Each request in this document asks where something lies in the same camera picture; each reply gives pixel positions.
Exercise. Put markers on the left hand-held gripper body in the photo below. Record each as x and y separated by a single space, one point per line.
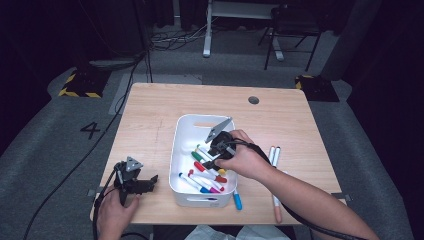
128 180

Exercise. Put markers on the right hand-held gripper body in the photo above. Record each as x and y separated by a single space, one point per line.
218 128

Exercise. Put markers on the light green cap marker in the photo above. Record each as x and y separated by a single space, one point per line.
205 150

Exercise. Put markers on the brick red cap marker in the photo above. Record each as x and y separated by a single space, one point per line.
199 165

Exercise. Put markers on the yellow cap marker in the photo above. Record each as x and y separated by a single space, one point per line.
221 172

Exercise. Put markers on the dark green cap marker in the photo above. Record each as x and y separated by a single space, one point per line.
197 156

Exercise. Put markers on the magenta cap marker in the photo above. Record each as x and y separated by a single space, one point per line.
215 190

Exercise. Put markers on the dark blue cap marker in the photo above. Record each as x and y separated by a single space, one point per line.
191 182

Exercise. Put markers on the white plastic bin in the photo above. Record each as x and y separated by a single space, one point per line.
181 146

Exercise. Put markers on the light blue cap marker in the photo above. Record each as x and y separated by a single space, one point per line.
237 200

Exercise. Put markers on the orange cap marker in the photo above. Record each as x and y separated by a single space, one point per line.
271 155

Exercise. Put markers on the black cap marker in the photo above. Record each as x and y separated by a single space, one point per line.
277 155

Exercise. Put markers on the person's right hand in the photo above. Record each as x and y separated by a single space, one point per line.
245 158

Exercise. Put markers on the person's left hand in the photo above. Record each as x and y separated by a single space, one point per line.
113 216

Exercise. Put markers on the grey tape strip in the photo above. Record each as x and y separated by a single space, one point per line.
92 192
341 196

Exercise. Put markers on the grey table grommet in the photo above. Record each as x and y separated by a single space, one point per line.
253 100

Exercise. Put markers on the person's light grey trousers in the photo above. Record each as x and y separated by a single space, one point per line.
213 234

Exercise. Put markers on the white toy car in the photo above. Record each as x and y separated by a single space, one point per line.
285 172

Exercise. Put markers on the pink cap marker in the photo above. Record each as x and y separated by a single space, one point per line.
277 210

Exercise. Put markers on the large black yellow striped base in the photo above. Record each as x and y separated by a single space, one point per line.
85 85

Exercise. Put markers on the small black yellow striped base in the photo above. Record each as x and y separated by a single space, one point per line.
316 88

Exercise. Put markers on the black stand pole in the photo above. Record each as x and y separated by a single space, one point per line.
145 40

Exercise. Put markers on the black metal chair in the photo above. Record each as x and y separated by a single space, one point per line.
293 26

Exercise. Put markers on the white desk frame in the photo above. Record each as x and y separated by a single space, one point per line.
207 33

